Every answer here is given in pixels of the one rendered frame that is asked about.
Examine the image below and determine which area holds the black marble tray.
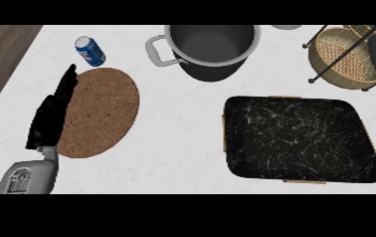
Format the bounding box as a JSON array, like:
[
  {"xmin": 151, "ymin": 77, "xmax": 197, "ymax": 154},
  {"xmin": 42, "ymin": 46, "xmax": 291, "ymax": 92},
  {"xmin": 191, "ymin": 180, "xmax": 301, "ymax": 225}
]
[{"xmin": 220, "ymin": 95, "xmax": 376, "ymax": 185}]

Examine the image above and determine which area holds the wicker tiered basket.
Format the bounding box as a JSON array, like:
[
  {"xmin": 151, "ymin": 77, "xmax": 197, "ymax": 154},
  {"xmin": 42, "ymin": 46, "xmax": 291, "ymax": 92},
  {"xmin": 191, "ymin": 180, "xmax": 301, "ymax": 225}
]
[{"xmin": 301, "ymin": 25, "xmax": 376, "ymax": 93}]

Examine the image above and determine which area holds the brown round cork placemat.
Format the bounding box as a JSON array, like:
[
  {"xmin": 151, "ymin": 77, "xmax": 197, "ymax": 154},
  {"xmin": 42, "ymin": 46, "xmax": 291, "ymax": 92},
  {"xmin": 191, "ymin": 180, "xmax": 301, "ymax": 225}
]
[{"xmin": 57, "ymin": 67, "xmax": 142, "ymax": 159}]

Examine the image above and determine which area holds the grey metal pot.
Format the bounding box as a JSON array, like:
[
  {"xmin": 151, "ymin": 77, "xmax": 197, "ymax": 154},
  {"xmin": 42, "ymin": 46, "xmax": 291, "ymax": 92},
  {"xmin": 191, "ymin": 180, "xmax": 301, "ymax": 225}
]
[{"xmin": 145, "ymin": 25, "xmax": 263, "ymax": 83}]

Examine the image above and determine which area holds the blue drink can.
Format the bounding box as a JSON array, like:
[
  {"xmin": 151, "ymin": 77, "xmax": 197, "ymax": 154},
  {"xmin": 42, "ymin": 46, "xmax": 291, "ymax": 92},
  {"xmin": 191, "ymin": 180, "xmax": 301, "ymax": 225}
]
[{"xmin": 74, "ymin": 35, "xmax": 108, "ymax": 68}]

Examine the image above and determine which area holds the pale grey round object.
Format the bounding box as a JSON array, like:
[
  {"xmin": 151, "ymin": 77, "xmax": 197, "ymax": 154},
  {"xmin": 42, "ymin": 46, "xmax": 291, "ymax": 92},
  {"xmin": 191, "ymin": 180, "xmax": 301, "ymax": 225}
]
[{"xmin": 270, "ymin": 25, "xmax": 304, "ymax": 31}]

